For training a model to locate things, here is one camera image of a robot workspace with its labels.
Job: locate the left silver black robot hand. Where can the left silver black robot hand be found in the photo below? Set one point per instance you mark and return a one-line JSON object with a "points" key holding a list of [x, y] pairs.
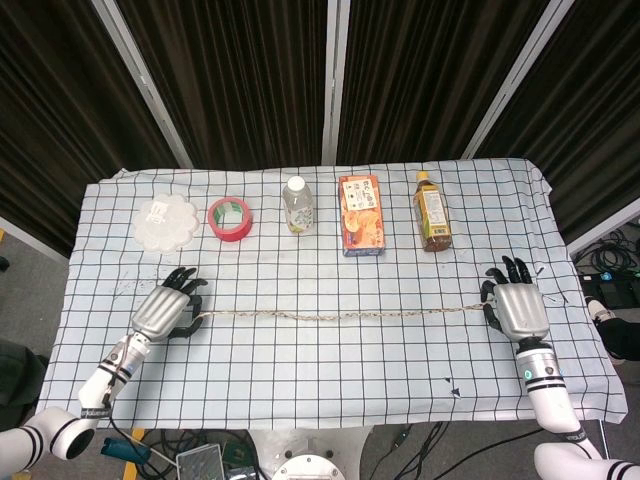
{"points": [[160, 312]]}

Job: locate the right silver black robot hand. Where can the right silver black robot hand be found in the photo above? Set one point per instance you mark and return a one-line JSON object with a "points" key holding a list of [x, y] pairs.
{"points": [[520, 310]]}

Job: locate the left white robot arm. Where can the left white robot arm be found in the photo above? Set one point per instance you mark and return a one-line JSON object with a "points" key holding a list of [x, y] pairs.
{"points": [[110, 380]]}

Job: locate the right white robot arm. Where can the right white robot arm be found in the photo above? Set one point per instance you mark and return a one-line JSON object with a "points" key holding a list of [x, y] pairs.
{"points": [[550, 400]]}

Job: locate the white flower-shaped plastic lid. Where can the white flower-shaped plastic lid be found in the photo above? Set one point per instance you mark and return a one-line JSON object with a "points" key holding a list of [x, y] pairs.
{"points": [[165, 225]]}

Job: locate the person leg with white shoe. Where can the person leg with white shoe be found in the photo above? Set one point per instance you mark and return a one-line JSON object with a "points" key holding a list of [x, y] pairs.
{"points": [[625, 337]]}

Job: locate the red tape roll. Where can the red tape roll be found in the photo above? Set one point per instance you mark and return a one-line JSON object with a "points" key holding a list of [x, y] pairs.
{"points": [[235, 231]]}

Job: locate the brown tea bottle yellow label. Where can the brown tea bottle yellow label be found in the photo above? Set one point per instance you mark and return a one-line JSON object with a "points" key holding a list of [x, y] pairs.
{"points": [[432, 215]]}

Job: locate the white black checkered tablecloth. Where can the white black checkered tablecloth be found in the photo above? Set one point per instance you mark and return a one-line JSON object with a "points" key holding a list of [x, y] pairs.
{"points": [[300, 370]]}

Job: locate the clear bottle white cap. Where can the clear bottle white cap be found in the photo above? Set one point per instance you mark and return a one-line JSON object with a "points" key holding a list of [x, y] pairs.
{"points": [[299, 210]]}

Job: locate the orange snack box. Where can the orange snack box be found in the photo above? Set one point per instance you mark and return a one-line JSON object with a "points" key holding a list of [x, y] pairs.
{"points": [[362, 220]]}

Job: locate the black pleated curtain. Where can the black pleated curtain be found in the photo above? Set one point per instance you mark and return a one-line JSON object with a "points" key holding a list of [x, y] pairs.
{"points": [[425, 75], [50, 125], [225, 75], [590, 125]]}

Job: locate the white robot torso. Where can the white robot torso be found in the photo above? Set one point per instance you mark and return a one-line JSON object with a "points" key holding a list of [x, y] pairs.
{"points": [[307, 465]]}

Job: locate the white metal frame rail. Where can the white metal frame rail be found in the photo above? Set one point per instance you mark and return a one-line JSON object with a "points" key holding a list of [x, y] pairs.
{"points": [[605, 236], [30, 239]]}

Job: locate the white metal frame post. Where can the white metal frame post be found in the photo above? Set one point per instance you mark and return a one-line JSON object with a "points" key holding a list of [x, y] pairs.
{"points": [[145, 82], [334, 75], [517, 75]]}

